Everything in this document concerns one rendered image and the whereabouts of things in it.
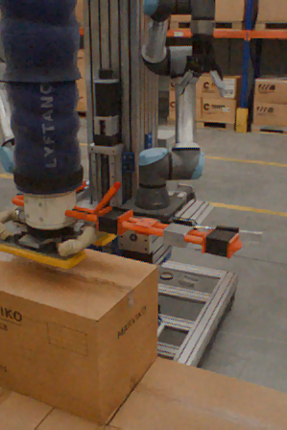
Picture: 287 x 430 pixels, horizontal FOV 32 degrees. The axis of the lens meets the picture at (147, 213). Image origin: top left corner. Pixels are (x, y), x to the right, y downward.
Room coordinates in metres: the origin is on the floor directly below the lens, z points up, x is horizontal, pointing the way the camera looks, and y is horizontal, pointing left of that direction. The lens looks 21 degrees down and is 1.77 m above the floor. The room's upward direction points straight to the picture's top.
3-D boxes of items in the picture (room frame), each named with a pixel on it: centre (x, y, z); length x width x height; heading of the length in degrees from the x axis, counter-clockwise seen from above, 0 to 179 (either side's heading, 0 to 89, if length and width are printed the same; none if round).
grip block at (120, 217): (1.48, 0.10, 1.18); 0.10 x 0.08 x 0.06; 152
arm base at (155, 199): (2.01, -0.02, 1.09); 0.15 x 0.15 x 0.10
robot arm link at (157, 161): (2.01, -0.03, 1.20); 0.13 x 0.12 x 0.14; 94
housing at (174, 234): (1.38, -0.09, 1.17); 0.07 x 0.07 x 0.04; 62
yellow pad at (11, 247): (1.51, 0.37, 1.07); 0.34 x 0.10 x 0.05; 62
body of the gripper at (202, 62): (1.71, -0.17, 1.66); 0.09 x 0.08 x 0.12; 158
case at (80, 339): (1.59, 0.32, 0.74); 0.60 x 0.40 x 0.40; 63
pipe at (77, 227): (1.59, 0.32, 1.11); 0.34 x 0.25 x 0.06; 62
